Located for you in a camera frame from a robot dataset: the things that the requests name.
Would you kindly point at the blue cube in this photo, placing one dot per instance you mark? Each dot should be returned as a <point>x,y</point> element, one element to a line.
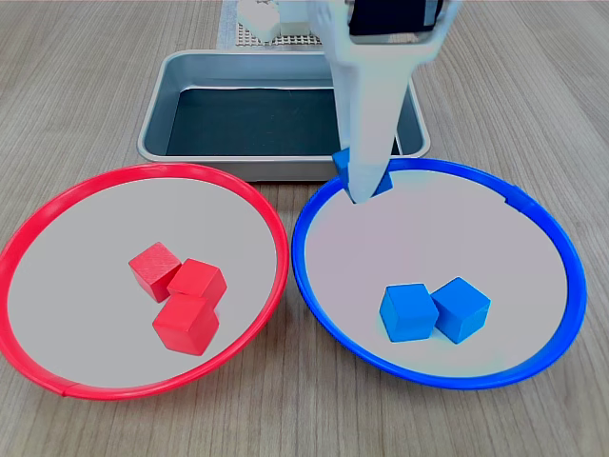
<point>409,314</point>
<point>340,164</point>
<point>464,309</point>

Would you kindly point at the black tray mat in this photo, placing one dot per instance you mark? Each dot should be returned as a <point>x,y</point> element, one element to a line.
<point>238,124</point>

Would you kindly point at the blue-rimmed white plate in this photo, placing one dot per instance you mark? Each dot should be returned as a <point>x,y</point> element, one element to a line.
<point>428,238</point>

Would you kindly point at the steel tray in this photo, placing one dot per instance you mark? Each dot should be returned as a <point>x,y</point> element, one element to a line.
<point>157,119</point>

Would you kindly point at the red cube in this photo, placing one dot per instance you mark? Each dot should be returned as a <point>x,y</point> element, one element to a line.
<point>197,281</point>
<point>153,269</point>
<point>185,326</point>

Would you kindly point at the red-rimmed white plate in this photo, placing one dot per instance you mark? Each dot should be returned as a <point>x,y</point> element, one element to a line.
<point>71,262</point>

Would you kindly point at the pale perforated base plate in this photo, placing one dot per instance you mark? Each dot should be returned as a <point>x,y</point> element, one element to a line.
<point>247,40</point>

